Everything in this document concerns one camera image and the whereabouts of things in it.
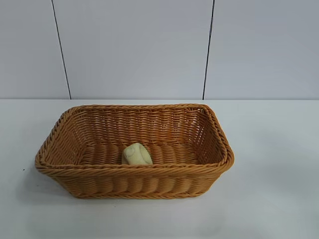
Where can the brown woven wicker basket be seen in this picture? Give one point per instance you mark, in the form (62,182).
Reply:
(134,176)

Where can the pale yellow egg yolk pastry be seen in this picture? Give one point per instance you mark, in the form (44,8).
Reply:
(137,155)

